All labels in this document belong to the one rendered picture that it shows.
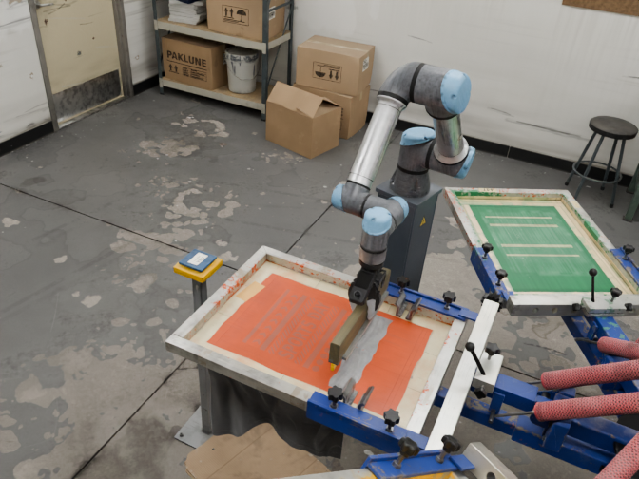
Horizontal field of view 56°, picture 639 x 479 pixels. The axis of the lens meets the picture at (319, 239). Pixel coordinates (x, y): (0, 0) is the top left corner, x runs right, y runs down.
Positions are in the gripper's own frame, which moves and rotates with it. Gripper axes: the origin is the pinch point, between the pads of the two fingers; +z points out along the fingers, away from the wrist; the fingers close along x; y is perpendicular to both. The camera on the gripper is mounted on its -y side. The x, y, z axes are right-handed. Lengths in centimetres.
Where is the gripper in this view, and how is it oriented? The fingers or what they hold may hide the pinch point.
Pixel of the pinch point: (361, 316)
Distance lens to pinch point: 181.7
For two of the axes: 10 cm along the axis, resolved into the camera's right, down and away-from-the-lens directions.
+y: 4.3, -4.9, 7.6
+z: -0.6, 8.2, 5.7
